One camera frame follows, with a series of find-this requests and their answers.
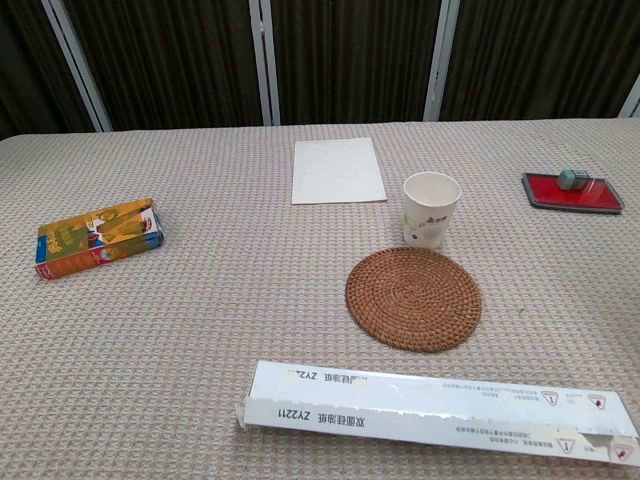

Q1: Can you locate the colourful orange blue carton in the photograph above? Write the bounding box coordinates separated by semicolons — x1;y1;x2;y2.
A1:
34;197;167;281

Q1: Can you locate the dark pleated curtain screen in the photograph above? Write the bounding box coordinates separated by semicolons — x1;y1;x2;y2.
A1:
0;0;640;141

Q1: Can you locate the beige woven tablecloth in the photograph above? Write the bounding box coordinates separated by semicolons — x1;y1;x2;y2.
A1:
0;116;640;480

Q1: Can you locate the white paper cup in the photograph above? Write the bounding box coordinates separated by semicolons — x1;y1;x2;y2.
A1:
402;171;462;251

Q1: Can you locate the green stone seal stamp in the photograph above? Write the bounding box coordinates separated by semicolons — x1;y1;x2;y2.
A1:
558;168;592;192

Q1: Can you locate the brown round woven coaster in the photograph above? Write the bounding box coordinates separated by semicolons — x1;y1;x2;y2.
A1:
344;246;483;354

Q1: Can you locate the red ink pad tray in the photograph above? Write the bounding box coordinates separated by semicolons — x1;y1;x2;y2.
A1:
521;171;625;216

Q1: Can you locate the long white cardboard box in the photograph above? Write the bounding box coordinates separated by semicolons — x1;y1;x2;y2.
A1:
235;359;640;469

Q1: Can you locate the grey screen frame post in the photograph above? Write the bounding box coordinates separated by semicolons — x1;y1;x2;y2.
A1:
40;0;113;133
248;0;282;127
618;74;640;119
422;0;461;123

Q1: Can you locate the white paper sheet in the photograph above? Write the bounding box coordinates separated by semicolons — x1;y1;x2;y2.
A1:
291;137;389;206

